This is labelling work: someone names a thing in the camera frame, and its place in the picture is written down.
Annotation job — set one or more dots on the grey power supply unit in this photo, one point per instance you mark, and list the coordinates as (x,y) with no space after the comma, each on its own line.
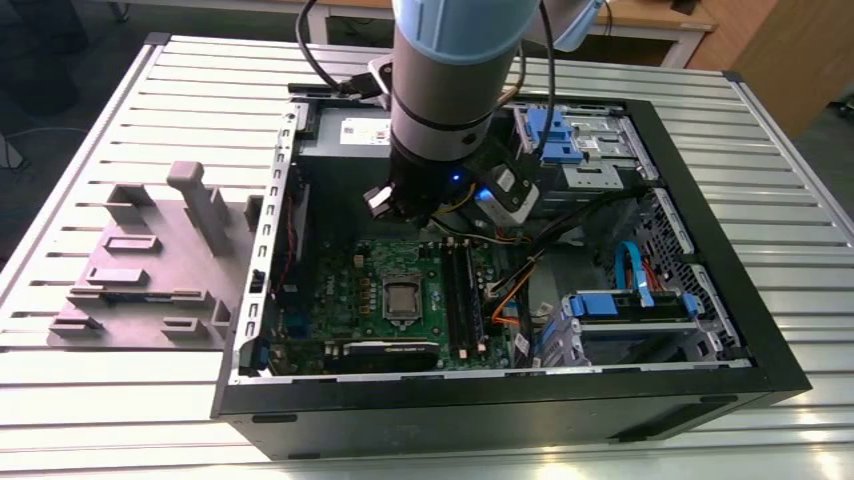
(341,195)

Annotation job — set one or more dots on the wooden cabinet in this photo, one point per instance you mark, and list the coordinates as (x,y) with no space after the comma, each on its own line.
(788,50)

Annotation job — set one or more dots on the black PC case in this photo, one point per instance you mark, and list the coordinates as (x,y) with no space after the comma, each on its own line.
(468,397)

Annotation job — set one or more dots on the black graphics card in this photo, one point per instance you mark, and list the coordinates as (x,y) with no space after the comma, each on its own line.
(388,352)

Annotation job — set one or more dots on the blue plastic drive latch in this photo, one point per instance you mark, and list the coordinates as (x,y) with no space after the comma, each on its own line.
(568,150)

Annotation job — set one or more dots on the grey parts rack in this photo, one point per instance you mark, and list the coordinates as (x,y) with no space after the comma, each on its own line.
(174,280)

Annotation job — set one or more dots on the CPU socket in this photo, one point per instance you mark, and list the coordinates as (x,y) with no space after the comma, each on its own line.
(404,323)

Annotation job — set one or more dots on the hard disk in blue carrier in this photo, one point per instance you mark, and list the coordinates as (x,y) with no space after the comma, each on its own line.
(597,303)

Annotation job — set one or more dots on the green motherboard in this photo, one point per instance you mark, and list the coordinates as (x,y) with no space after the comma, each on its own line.
(337,300)

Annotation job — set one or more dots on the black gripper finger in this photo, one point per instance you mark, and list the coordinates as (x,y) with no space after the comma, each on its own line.
(382,201)

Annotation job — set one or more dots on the wooden desk white frame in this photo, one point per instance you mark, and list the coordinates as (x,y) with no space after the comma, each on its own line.
(661,15)

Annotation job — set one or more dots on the metal optical drive cage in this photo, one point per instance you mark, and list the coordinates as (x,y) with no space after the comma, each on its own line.
(594,175)

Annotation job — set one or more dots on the silver CPU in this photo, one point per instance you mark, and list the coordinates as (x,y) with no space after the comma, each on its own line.
(404,299)

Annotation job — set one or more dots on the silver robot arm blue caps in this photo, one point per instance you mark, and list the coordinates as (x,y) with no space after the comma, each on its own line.
(441,100)

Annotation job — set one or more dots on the blue board connector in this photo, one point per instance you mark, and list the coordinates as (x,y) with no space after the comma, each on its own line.
(301,325)

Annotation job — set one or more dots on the metal disk bay cage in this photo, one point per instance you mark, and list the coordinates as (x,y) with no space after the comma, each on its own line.
(661,327)

